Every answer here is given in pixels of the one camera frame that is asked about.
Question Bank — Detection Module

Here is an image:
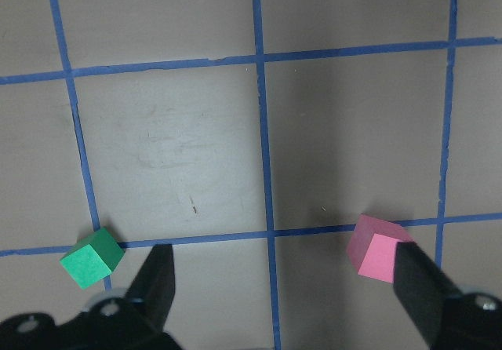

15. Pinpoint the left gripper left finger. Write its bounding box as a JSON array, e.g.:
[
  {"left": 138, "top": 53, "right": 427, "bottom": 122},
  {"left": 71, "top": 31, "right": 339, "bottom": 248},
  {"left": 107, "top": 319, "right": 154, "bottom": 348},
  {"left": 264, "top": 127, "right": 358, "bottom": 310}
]
[{"left": 124, "top": 244, "right": 175, "bottom": 331}]

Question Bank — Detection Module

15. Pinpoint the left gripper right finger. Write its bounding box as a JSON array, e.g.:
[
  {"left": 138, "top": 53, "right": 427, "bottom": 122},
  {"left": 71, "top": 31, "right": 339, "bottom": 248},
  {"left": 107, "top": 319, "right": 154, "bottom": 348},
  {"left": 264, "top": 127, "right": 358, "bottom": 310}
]
[{"left": 393, "top": 242, "right": 462, "bottom": 346}]

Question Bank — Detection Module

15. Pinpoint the pink cube mid table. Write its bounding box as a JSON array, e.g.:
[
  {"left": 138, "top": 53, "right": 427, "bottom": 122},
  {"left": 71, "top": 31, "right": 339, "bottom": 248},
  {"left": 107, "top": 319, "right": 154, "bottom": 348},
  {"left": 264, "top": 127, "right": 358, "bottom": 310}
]
[{"left": 347, "top": 214, "right": 414, "bottom": 283}]

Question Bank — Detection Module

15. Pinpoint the green cube on grid line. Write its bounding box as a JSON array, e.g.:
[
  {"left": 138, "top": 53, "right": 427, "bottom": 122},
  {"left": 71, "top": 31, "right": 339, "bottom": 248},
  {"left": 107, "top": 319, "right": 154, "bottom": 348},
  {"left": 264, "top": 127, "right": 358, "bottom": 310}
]
[{"left": 60, "top": 228, "right": 125, "bottom": 290}]

